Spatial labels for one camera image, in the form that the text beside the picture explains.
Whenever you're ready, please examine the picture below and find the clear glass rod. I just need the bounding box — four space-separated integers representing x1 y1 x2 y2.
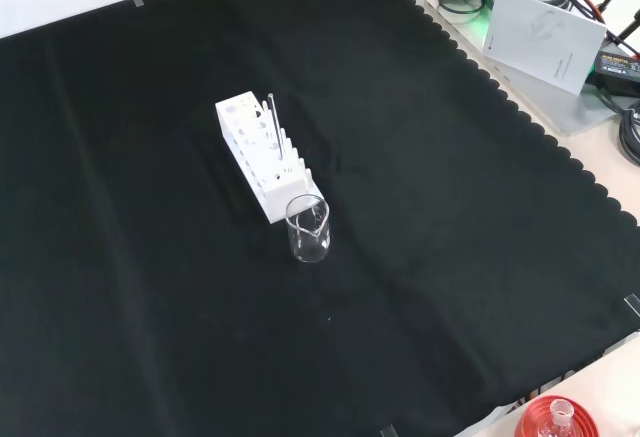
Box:
267 91 286 162

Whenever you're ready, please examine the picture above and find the white test tube rack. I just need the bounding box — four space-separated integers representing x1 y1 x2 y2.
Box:
214 90 326 224

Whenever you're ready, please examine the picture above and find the clear glass beaker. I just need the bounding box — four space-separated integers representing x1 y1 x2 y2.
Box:
284 193 333 265

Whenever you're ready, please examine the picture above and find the black bench cloth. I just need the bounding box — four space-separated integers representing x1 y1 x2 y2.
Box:
0 0 640 437

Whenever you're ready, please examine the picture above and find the pale folded board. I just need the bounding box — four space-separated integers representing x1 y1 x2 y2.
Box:
481 0 609 96

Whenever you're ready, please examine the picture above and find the clear round-bottom flask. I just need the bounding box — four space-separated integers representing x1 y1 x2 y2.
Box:
536 399 577 437

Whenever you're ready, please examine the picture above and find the black power adapter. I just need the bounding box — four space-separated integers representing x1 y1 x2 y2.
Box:
591 48 640 99

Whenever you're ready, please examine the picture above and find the black tripod leg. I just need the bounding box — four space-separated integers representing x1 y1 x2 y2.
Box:
594 0 640 59

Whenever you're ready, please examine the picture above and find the red ring stand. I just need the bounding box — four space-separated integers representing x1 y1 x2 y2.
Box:
514 395 599 437

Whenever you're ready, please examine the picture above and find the black cable bundle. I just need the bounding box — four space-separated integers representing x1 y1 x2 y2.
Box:
618 99 640 169

